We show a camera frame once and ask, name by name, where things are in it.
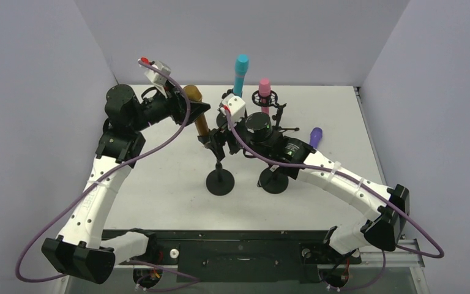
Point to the cyan microphone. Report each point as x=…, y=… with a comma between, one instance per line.
x=240, y=69

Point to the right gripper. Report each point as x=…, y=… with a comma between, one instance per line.
x=220, y=139

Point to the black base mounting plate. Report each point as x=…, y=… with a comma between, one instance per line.
x=213, y=256

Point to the aluminium frame rail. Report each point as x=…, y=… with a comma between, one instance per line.
x=371, y=257

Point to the black tripod shock mount stand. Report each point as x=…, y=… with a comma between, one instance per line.
x=272, y=101

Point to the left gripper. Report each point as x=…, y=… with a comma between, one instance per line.
x=177, y=103

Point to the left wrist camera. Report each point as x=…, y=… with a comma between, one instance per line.
x=157, y=73

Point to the pink microphone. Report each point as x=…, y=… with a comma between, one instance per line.
x=264, y=91

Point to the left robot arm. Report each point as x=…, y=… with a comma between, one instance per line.
x=105, y=174

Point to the purple mic black stand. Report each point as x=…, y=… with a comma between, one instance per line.
x=274, y=180

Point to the gold mic black stand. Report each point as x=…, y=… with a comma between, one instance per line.
x=220, y=181

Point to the cyan mic black stand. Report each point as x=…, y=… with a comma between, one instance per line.
x=221, y=119

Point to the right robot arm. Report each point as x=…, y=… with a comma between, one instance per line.
x=384, y=208

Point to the gold microphone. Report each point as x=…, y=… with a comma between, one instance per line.
x=198, y=109

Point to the purple microphone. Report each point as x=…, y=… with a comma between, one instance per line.
x=316, y=135

